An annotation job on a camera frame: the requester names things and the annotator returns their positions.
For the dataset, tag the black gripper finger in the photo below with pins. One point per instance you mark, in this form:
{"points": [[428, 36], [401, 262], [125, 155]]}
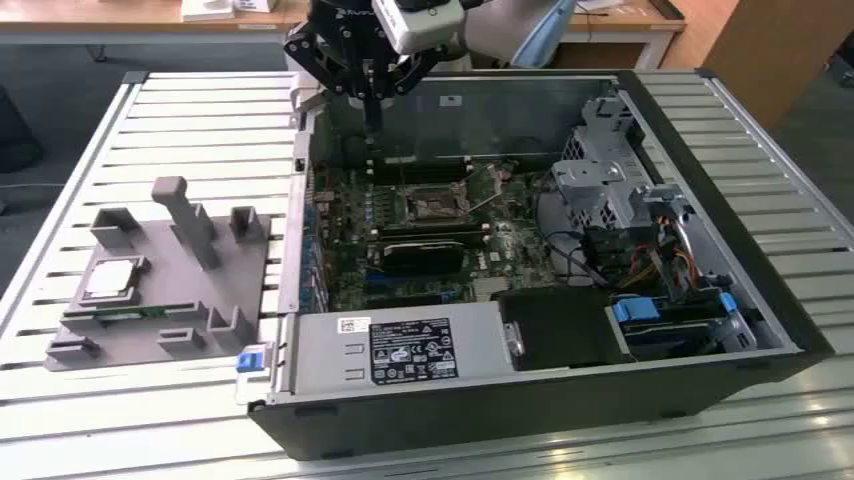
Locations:
{"points": [[320, 65], [413, 75]]}

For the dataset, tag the wooden cabinet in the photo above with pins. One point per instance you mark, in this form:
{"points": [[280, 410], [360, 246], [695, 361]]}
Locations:
{"points": [[767, 50]]}

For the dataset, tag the wooden desk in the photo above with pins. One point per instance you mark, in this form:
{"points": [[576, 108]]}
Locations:
{"points": [[133, 22]]}

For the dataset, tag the silver green CPU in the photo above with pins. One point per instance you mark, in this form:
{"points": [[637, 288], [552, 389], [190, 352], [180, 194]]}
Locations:
{"points": [[113, 280]]}

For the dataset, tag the blue case latch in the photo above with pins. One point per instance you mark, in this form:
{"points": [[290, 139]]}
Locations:
{"points": [[249, 362]]}

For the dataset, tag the silver metal drive cage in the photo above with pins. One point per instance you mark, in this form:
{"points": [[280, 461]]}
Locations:
{"points": [[587, 175]]}

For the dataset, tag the green RAM stick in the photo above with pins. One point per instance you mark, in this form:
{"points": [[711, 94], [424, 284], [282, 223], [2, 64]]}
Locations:
{"points": [[149, 313]]}

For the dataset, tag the CPU socket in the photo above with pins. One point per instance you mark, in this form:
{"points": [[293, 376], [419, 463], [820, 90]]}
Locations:
{"points": [[433, 205]]}

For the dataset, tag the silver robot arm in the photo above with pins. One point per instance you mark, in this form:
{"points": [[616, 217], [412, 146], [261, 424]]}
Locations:
{"points": [[487, 30]]}

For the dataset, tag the white box dark print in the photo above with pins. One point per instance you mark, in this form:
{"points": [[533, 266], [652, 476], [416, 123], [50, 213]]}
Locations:
{"points": [[253, 5]]}

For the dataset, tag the plain white box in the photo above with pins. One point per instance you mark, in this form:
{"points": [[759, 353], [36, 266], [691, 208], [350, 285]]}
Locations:
{"points": [[206, 12]]}

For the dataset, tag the black plastic cover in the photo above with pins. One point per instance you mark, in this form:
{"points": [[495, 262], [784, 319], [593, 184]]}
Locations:
{"points": [[567, 325]]}

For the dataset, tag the grey parts rack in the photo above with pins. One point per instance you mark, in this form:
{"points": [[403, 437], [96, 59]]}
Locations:
{"points": [[173, 280]]}

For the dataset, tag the blue disk carrier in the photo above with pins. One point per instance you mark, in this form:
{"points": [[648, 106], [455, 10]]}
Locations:
{"points": [[633, 310]]}

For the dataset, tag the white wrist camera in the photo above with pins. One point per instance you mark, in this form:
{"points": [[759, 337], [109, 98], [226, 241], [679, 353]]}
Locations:
{"points": [[416, 27]]}

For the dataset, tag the black graphics card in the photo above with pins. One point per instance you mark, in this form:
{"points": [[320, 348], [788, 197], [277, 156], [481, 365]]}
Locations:
{"points": [[423, 260]]}

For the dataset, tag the square chipset heatsink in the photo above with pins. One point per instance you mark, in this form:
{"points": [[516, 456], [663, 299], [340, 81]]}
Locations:
{"points": [[489, 290]]}

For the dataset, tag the green motherboard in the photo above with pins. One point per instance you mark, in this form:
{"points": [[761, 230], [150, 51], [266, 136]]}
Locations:
{"points": [[513, 250]]}

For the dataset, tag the grey power supply unit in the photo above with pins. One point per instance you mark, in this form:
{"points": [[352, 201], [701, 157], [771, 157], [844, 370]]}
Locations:
{"points": [[320, 360]]}

